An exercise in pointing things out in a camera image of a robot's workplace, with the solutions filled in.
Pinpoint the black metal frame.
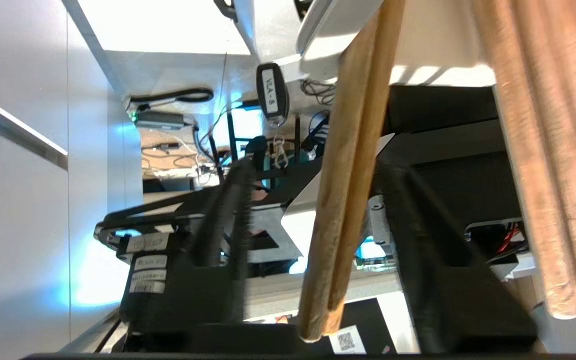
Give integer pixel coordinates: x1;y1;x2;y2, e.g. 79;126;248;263
380;85;521;251

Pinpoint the white plate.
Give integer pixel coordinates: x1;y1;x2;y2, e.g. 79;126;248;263
295;0;385;57

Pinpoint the white carabiner clip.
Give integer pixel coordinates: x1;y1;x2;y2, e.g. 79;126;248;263
270;135;292;169

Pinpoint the black cable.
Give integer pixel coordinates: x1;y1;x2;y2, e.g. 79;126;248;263
125;87;215;109

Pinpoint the black box with white labels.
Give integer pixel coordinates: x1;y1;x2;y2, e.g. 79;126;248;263
118;232;190;327

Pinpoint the grey power adapter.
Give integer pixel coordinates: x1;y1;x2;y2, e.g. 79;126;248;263
134;111;197;132

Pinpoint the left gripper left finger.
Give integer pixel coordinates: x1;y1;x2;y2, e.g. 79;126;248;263
182;161;257;327

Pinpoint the black remote with white label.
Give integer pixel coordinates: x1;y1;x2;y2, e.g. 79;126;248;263
256;62;290;129

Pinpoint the white code sticker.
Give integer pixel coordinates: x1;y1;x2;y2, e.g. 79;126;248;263
329;325;368;355

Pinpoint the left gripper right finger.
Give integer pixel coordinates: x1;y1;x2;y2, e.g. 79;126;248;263
377;164;542;354

